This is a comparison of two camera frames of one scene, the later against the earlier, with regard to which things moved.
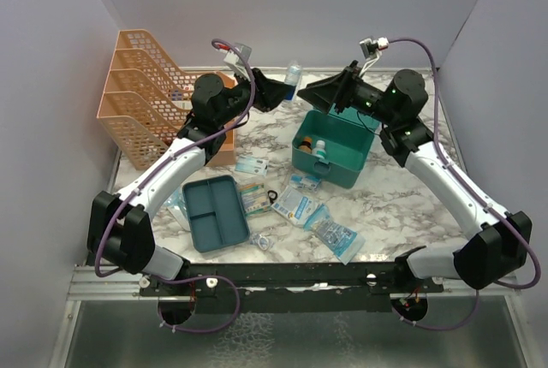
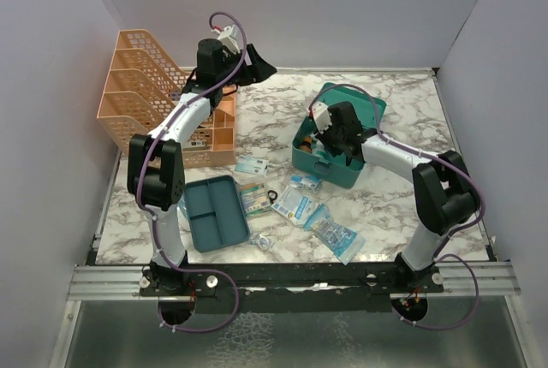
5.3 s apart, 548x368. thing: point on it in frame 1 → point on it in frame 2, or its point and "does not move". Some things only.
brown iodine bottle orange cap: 306,145 does not move
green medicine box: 334,145 does not move
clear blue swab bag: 343,242 does not move
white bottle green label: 319,151 does not move
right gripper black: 331,91 → 324,138
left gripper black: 269,93 → 259,68
